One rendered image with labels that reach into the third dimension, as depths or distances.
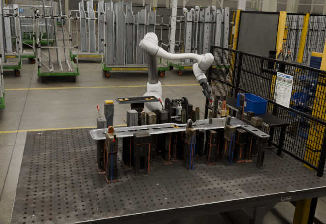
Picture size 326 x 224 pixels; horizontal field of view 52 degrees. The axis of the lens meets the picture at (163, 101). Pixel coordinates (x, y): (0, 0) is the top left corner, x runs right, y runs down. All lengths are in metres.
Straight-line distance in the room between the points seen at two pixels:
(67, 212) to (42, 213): 0.15
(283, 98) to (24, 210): 2.29
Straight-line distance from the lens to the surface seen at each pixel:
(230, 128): 2.81
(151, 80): 3.58
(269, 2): 10.49
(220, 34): 11.16
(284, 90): 3.22
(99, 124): 2.75
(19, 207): 2.40
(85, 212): 2.27
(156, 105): 3.48
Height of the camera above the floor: 1.96
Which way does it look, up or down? 16 degrees down
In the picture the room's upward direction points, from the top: 3 degrees clockwise
